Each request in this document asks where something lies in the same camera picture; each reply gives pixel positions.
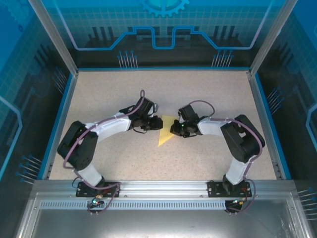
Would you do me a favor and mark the yellow cloth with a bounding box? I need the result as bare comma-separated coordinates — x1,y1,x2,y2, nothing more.
158,114,177,147

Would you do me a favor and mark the blue table border strip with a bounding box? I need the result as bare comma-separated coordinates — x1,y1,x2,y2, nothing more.
41,73,76,179
254,72,292,179

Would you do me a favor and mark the blue printed gear panel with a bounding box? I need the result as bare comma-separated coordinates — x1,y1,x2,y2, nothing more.
39,0,285,69

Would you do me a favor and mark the blue printed circuit panel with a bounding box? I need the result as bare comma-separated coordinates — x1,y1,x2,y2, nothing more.
255,0,317,238
0,0,75,238

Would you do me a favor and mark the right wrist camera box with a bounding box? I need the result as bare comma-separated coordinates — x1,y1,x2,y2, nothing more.
177,104,199,122

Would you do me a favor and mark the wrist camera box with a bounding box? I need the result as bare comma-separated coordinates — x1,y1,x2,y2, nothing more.
133,97,160,119
177,104,199,122

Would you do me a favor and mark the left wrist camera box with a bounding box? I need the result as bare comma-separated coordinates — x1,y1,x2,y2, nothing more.
133,97,160,119

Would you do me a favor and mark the aluminium cross rail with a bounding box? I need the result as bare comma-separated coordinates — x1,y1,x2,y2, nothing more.
33,179,297,199

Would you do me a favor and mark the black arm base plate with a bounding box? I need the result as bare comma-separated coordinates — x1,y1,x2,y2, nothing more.
76,181,121,198
207,180,252,198

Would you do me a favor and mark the slotted metal cable duct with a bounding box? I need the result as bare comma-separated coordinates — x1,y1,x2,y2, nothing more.
39,200,238,210

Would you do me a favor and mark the aluminium table edge rail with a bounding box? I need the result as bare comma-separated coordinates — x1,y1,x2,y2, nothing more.
247,70,283,179
48,71,80,179

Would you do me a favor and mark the aluminium corner post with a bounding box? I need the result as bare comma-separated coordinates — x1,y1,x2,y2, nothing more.
248,0,299,77
28,0,80,78

